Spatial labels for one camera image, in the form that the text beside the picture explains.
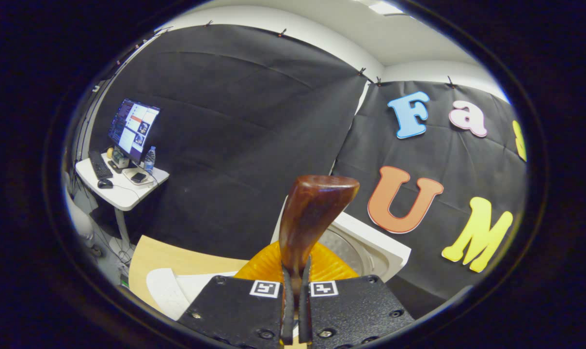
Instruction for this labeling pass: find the black backdrop cloth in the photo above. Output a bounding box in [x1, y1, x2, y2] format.
[75, 23, 528, 301]

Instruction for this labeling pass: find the brown wooden spoon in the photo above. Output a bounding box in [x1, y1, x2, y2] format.
[279, 174, 361, 297]

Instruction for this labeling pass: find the white rice cooker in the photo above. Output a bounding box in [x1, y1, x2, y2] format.
[146, 196, 412, 321]

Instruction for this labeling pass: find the small white desk tray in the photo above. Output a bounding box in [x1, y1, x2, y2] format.
[122, 167, 156, 187]

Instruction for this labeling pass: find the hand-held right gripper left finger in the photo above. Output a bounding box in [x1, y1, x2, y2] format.
[178, 241, 294, 349]

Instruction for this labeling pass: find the white side desk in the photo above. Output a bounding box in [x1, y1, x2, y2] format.
[75, 153, 171, 253]

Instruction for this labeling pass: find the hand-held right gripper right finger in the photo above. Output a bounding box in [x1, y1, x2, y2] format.
[300, 241, 415, 349]

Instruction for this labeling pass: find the black keyboard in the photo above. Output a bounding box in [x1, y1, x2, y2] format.
[88, 150, 113, 179]

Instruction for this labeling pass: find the rectangular ceiling light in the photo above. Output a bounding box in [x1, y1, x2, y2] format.
[368, 1, 404, 16]

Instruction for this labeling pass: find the computer monitor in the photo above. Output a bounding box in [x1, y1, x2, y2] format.
[108, 98, 161, 165]

